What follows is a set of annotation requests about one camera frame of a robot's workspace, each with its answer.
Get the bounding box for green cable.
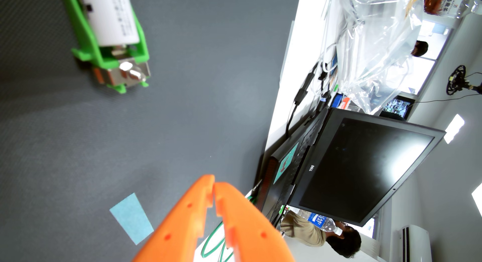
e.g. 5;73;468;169
200;194;257;262

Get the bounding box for white air conditioner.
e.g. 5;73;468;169
392;224;433;262

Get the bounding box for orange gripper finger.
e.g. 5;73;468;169
132;175;215;262
215;182;296;262

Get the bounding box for black usb plug cable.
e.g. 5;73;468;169
316;70;332;112

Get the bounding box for brown tea bottle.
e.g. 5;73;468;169
423;0;482;19

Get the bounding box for blue orange small box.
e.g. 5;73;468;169
331;92;351;110

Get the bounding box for lit background monitor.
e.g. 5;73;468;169
380;96;415;119

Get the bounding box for light blue paper marker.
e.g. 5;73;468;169
109;193;155;246

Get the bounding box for dark grey table mat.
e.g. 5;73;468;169
0;0;302;262

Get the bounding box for black adapter cable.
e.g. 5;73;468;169
285;62;319;138

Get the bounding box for ceiling light panel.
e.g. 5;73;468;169
472;181;482;217
444;114;465;144

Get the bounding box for person in beige shirt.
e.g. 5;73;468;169
280;210;363;259

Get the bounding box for black Dell laptop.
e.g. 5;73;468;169
256;107;447;228

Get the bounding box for black round fan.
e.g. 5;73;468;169
446;65;482;96

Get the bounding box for blue label water bottle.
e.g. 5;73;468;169
297;209;344;236

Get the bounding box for green battery holder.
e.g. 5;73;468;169
60;0;152;94

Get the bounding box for white cylindrical battery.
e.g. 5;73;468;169
82;0;141;48

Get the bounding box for dark haired background person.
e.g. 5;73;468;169
411;40;429;58

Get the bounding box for clear plastic bag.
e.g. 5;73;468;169
335;0;424;116

